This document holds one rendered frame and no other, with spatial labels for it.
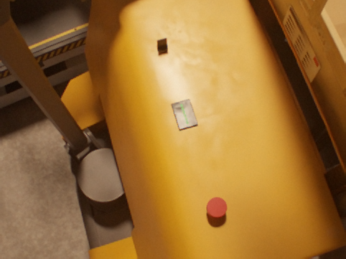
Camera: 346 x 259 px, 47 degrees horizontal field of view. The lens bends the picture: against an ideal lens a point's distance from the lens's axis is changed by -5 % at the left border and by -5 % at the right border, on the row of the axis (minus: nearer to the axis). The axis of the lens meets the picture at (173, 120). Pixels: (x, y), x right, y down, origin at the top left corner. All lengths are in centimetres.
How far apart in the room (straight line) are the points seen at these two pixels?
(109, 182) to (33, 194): 60
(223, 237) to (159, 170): 19
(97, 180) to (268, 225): 65
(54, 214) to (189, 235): 104
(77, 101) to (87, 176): 31
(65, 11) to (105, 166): 69
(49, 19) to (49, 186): 69
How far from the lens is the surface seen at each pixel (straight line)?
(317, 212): 86
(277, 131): 88
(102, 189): 131
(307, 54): 85
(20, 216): 184
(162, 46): 93
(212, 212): 79
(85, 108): 148
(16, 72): 89
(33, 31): 170
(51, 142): 186
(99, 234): 144
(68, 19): 169
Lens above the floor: 170
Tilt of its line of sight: 70 degrees down
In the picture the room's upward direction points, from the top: 2 degrees counter-clockwise
